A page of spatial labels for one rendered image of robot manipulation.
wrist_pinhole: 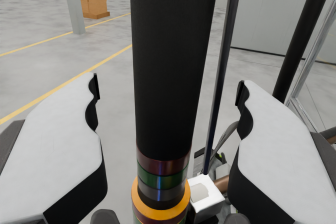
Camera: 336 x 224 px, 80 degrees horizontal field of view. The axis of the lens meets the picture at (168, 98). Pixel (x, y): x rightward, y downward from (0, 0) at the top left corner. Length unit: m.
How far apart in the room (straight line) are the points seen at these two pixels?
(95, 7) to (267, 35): 5.71
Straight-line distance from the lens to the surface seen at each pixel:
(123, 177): 2.13
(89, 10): 8.39
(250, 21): 5.57
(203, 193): 0.19
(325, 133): 0.30
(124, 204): 1.99
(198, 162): 0.81
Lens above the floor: 1.72
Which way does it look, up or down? 33 degrees down
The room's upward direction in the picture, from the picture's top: 4 degrees clockwise
